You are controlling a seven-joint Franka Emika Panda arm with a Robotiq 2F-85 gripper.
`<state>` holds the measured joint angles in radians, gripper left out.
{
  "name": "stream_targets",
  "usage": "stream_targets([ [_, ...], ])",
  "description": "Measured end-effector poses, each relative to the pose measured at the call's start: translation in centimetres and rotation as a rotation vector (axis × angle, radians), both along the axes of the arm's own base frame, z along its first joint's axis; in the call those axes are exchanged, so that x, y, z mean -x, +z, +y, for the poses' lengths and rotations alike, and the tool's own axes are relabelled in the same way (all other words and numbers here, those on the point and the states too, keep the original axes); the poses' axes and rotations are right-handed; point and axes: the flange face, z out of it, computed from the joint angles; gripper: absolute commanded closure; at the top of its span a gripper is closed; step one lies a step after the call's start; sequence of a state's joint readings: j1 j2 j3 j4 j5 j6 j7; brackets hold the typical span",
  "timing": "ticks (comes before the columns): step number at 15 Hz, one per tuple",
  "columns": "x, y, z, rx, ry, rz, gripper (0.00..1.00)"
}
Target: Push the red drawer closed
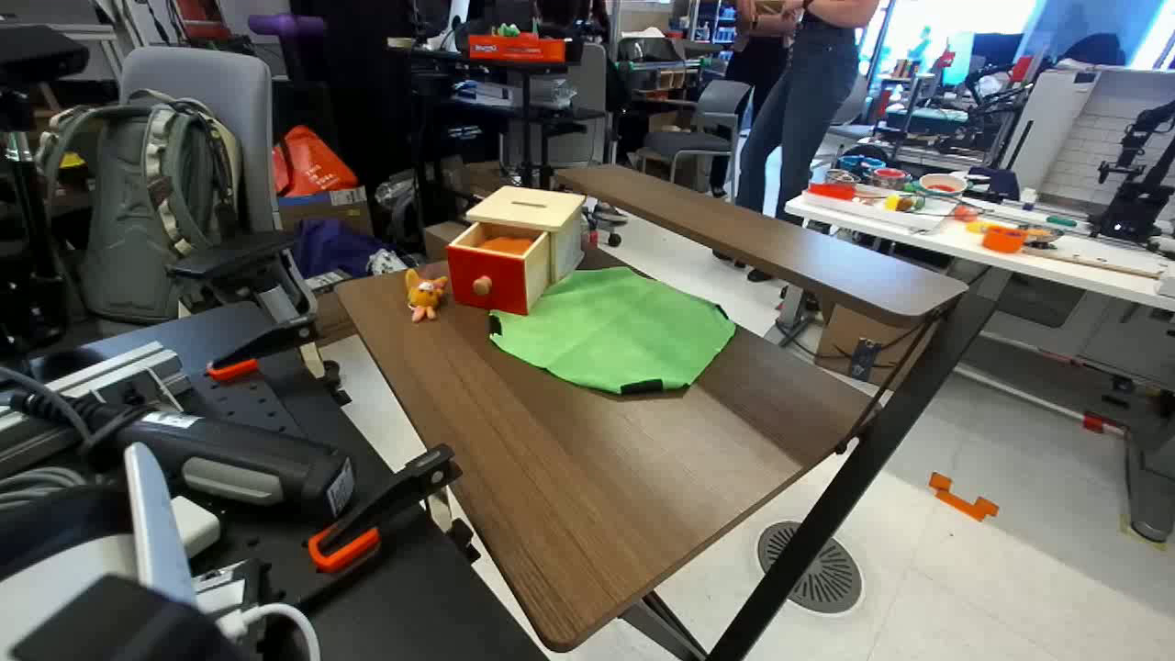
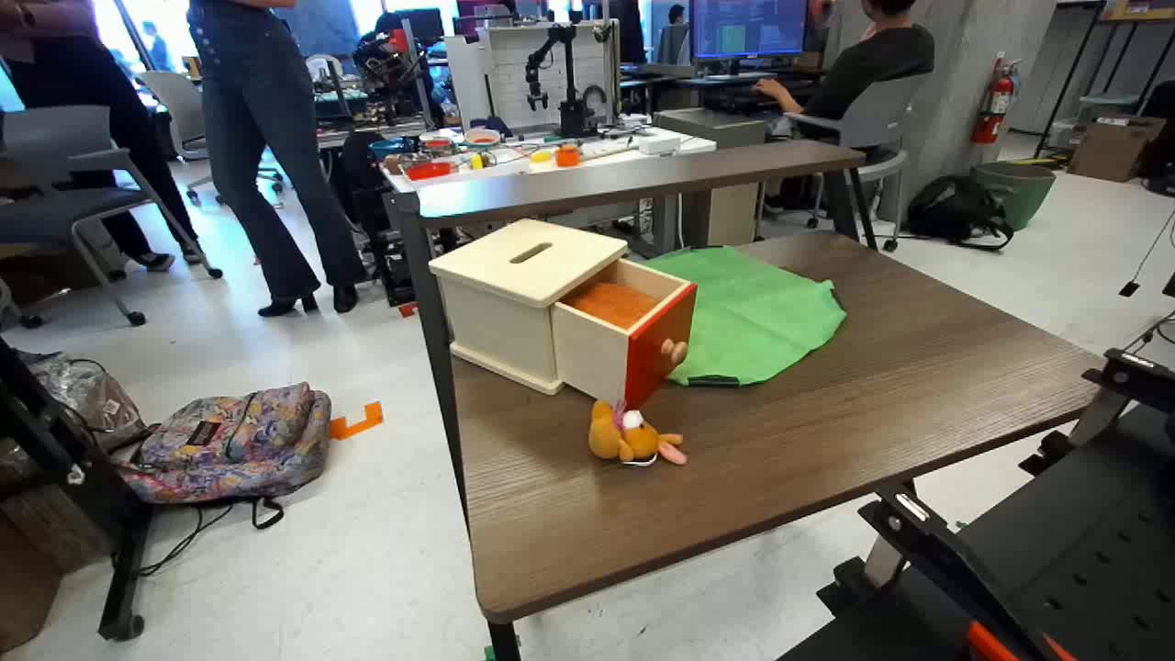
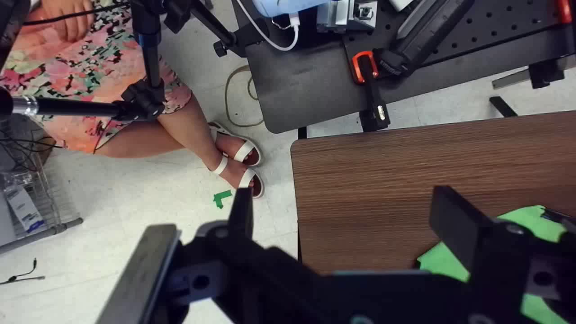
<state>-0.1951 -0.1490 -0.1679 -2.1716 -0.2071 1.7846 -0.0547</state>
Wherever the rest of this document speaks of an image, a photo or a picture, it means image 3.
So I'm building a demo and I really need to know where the blue white device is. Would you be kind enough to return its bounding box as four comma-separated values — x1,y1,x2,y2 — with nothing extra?
251,0,303,25

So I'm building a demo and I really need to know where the wire mesh basket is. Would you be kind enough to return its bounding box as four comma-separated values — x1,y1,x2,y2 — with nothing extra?
0,113,85,254

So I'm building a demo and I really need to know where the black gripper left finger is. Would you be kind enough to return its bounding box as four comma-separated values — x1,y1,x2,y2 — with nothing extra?
227,187,256,241

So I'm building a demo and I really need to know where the person in floral dress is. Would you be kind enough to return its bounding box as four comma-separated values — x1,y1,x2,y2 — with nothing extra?
0,0,267,200

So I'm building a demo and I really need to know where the black tripod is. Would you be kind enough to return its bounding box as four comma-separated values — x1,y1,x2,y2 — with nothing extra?
0,0,242,122

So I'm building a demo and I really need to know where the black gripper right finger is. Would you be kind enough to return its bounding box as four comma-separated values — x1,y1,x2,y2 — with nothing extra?
429,183,501,272

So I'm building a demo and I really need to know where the black handheld device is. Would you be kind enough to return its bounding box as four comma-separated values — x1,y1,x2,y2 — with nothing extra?
377,0,476,79

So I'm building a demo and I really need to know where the grey metal box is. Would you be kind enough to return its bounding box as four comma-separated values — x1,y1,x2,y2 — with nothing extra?
315,0,380,32

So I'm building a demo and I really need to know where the black perforated cart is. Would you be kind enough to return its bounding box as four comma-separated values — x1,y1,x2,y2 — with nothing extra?
231,0,576,135

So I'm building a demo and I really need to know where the white strap sandal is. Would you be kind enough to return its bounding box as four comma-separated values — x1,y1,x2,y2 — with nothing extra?
206,122,265,169
211,156,267,200

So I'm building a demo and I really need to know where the white cable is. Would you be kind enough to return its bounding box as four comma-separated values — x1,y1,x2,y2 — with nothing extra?
236,0,303,52

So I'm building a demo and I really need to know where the black clamp orange handle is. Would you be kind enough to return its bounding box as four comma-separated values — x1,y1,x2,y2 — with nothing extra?
350,48,393,133

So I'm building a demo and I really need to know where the pale floor cable loop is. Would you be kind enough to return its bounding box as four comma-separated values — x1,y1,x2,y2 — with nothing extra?
224,63,267,129

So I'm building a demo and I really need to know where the green cloth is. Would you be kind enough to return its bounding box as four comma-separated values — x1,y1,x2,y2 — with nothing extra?
414,203,576,324

